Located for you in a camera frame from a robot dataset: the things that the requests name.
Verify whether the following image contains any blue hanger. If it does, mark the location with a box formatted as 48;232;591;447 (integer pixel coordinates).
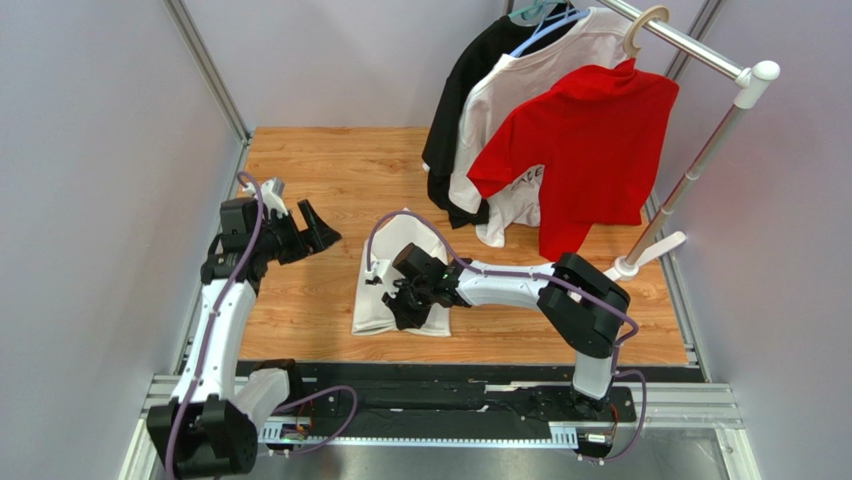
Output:
510;9;591;58

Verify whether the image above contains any red t-shirt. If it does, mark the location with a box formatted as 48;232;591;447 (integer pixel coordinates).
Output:
467;60;679;261

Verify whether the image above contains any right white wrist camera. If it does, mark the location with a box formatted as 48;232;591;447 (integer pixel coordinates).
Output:
364;259;394;286

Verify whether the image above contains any white flower print t-shirt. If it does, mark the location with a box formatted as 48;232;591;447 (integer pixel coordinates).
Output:
449;7;629;248

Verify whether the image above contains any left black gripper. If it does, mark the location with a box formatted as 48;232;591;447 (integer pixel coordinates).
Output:
254;200;342;266

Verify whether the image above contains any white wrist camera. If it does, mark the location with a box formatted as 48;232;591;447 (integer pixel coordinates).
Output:
240;177;290;219
364;259;394;286

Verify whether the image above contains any metal clothes rack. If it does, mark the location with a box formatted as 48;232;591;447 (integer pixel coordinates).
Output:
602;0;781;284

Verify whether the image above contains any wooden hanger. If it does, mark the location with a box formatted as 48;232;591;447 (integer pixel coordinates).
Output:
623;5;670;59

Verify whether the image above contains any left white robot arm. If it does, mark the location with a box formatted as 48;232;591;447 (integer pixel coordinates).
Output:
146;196;341;479

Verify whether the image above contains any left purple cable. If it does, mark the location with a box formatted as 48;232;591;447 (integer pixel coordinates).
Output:
164;170;359;480

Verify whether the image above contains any white cloth napkin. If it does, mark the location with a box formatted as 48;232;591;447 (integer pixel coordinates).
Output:
351;208;451;338

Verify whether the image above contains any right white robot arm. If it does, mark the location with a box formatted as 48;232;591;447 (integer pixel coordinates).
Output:
365;243;631;401

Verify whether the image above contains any teal hanger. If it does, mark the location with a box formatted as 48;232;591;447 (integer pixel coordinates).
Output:
506;0;573;27

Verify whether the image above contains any black t-shirt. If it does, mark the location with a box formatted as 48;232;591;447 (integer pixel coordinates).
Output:
421;15;535;229

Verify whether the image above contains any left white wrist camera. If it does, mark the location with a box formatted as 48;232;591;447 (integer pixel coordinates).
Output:
240;177;290;219

